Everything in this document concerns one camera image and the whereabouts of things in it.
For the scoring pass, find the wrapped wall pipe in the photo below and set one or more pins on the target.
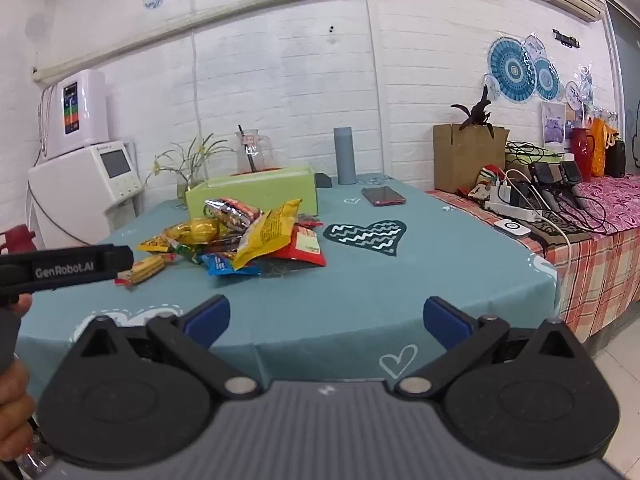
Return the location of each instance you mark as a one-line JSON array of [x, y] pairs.
[[250, 5]]

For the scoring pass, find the silver snack packet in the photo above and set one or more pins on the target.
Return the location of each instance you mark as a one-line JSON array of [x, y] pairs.
[[232, 214]]

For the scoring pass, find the red snack packet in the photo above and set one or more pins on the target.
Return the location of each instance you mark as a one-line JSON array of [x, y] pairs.
[[302, 250]]

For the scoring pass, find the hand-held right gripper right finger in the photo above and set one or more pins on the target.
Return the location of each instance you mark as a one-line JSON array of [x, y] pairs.
[[446, 322]]

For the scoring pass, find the glass vase of yellow flowers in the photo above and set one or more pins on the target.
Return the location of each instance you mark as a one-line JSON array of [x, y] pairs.
[[190, 170]]

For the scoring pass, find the dark red jug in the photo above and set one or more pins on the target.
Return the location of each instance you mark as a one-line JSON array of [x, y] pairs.
[[17, 240]]

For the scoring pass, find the large yellow snack packet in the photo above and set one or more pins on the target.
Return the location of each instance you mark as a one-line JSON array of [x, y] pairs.
[[265, 235]]

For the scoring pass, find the green container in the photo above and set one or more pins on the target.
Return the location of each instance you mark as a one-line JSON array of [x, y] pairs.
[[530, 157]]

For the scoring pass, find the red thermos jug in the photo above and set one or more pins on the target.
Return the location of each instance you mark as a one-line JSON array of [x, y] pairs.
[[581, 152]]

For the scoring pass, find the orange bag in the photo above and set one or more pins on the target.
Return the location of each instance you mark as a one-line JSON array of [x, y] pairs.
[[600, 145]]

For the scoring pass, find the grey cylindrical bottle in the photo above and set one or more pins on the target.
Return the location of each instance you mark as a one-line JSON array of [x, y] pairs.
[[345, 157]]

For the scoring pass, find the small blue paper fan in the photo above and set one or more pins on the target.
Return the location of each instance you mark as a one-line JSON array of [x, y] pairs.
[[546, 79]]

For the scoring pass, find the white water purifier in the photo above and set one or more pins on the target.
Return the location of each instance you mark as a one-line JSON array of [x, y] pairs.
[[82, 110]]

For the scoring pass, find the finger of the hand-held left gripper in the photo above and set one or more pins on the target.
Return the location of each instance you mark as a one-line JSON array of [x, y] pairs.
[[125, 260]]

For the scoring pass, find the black speaker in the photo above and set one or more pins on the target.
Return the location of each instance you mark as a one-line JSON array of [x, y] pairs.
[[616, 160]]

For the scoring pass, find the green snack packet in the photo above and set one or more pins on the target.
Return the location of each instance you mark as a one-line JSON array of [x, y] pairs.
[[185, 252]]

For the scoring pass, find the black charger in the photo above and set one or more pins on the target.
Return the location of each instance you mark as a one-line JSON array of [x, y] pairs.
[[571, 177], [542, 180]]

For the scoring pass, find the checked tablecloth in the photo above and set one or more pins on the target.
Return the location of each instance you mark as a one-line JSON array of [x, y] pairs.
[[595, 270]]

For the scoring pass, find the white round charger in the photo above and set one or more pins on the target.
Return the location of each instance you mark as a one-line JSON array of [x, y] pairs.
[[512, 229]]

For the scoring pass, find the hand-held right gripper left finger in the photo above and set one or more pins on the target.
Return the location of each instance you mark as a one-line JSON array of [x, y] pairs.
[[207, 319]]

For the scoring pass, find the wall photo poster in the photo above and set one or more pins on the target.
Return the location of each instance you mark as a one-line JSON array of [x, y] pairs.
[[553, 125]]

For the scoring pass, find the white power strip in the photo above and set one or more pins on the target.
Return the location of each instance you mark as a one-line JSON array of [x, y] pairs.
[[510, 210]]

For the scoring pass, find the pink patterned cloth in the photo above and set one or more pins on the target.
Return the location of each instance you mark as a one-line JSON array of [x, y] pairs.
[[615, 200]]

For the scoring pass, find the small black box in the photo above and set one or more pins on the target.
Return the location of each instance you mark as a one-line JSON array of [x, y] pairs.
[[322, 181]]

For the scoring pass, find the painted ceramic figure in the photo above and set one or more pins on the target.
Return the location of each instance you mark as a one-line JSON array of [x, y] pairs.
[[487, 182]]

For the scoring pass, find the glass pitcher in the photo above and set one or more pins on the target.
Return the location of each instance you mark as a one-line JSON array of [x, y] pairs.
[[252, 152]]

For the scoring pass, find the yellow wafer bar packet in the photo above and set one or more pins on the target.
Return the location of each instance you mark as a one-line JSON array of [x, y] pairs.
[[142, 270]]

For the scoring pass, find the dark purple plant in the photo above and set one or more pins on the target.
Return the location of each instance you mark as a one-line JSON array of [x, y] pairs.
[[477, 110]]

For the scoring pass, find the green cardboard box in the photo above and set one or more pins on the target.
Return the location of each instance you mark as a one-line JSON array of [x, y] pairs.
[[260, 192]]

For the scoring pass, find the white appliance with screen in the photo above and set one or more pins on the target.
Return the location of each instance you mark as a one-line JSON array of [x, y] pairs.
[[85, 195]]

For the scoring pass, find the gold candy bag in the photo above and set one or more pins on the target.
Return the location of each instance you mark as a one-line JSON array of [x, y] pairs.
[[197, 230]]

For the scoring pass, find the dark smartphone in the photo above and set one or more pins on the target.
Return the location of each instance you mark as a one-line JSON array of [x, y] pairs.
[[384, 196]]

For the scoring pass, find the large blue paper fan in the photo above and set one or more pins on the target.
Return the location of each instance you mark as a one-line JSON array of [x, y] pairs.
[[511, 70]]

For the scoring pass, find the blue snack packet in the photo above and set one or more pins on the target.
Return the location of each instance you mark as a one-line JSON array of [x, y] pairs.
[[222, 265]]

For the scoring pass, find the person's left hand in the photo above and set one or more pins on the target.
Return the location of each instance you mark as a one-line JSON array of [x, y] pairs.
[[15, 410]]

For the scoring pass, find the brown cardboard box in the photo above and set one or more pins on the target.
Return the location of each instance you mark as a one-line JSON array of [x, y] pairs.
[[467, 160]]

